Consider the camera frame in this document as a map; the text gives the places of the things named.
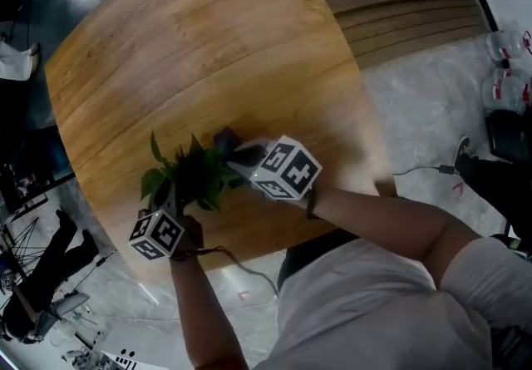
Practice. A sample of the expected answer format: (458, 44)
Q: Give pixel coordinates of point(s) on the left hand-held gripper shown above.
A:
(158, 235)

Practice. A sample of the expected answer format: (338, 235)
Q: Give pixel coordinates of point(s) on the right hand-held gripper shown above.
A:
(287, 169)

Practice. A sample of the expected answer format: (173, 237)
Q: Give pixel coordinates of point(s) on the dark blue cloth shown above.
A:
(226, 139)

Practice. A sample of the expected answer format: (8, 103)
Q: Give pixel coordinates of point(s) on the small potted green plant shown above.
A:
(195, 177)

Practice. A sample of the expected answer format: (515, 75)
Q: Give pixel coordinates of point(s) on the person's left forearm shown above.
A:
(208, 310)

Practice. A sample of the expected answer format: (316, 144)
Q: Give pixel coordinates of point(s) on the person's right forearm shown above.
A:
(374, 218)

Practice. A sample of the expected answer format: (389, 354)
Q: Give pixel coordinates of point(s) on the person's left hand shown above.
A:
(193, 233)

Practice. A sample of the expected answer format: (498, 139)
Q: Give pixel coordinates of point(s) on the person's left leg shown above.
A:
(307, 256)

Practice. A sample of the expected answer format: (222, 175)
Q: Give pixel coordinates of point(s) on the person's leg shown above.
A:
(307, 256)
(490, 181)

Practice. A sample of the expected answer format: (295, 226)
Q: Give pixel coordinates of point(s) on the black desk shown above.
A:
(33, 169)

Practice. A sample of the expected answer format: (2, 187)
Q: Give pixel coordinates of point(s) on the white cabinet with black marks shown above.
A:
(124, 360)

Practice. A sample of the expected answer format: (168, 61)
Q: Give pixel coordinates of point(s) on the person's white shirt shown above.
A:
(374, 318)

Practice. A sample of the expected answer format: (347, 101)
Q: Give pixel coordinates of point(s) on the wooden slatted platform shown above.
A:
(395, 6)

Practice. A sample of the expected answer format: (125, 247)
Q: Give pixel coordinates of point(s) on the person's right leg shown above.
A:
(490, 181)

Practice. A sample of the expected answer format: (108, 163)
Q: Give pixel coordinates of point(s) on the black bag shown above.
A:
(511, 135)

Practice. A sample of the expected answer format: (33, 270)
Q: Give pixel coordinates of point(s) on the clear water jug red label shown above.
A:
(509, 44)
(505, 90)

